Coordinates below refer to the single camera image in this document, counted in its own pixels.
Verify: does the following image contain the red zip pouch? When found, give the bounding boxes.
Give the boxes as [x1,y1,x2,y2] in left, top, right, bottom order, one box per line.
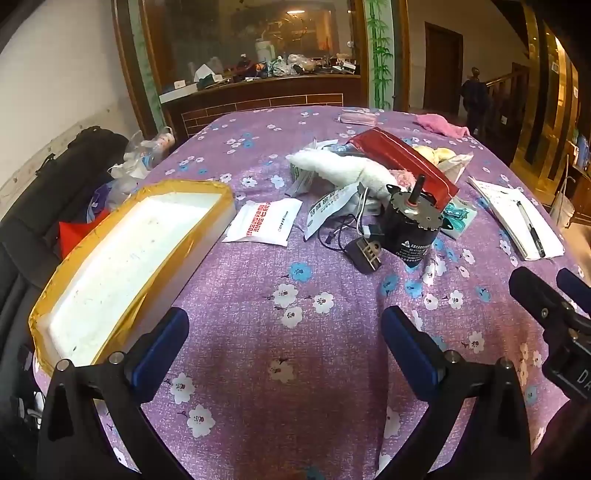
[348,127,459,211]

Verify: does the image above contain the white packet red text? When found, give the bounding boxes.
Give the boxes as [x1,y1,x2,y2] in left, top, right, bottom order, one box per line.
[222,198,303,247]

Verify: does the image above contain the black pen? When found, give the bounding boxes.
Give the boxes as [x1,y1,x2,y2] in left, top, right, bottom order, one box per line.
[517,201,546,258]

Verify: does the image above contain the white bucket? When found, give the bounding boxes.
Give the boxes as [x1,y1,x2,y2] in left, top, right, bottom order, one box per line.
[550,154,574,229]

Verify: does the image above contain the white notepad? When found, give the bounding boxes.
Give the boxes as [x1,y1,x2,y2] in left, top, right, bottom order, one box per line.
[468,176,565,261]

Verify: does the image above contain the black electric motor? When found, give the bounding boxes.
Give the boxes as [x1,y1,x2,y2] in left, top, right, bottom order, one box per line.
[380,174,444,268]

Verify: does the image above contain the purple floral tablecloth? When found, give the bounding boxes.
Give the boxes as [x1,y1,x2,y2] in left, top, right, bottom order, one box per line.
[135,107,590,479]

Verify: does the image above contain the white foam box yellow tape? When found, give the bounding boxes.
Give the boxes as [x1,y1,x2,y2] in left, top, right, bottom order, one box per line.
[29,180,236,375]

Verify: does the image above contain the black leather sofa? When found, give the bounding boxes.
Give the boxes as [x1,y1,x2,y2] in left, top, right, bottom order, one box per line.
[1,126,127,419]

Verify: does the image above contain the pink towel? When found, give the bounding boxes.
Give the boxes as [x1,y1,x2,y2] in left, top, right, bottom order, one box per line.
[415,114,470,139]

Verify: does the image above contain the person in dark clothes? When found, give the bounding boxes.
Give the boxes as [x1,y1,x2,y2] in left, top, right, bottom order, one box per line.
[461,67,490,136]

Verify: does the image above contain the red gift bag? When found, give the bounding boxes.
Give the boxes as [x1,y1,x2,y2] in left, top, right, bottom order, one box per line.
[58,209,110,260]

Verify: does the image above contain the white fluffy cloth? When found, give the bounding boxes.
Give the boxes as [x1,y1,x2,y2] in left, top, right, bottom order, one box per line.
[287,149,409,202]

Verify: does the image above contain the pink packet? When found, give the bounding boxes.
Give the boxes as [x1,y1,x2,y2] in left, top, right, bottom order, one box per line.
[338,109,378,128]

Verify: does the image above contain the wooden brick counter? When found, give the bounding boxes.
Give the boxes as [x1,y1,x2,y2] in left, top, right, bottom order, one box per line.
[161,74,369,143]

